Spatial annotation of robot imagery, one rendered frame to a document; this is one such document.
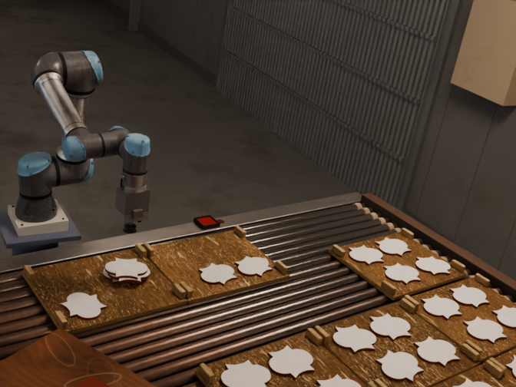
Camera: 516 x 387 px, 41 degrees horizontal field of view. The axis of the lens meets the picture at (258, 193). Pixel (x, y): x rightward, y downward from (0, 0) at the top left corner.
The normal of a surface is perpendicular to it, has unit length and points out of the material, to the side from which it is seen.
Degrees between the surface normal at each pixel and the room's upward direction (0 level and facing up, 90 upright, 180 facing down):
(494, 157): 90
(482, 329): 0
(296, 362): 0
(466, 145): 90
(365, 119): 90
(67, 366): 0
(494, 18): 90
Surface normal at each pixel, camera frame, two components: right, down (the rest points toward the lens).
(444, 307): 0.15, -0.90
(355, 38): -0.86, 0.08
